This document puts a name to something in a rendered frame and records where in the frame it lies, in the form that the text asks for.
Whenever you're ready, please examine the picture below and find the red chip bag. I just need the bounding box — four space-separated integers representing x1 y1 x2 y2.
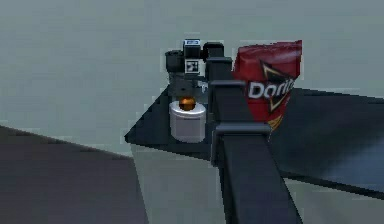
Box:
231 39 304 132

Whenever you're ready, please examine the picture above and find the orange ball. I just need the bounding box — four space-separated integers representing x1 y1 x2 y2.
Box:
178 96 197 112

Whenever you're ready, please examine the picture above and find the white cylindrical container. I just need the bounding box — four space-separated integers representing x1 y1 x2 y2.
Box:
168 99 207 144

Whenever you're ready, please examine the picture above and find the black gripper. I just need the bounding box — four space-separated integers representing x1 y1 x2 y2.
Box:
164 49 205 98

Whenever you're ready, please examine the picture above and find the grey counter with black top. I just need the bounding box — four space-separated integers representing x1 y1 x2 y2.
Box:
123 84 384 224

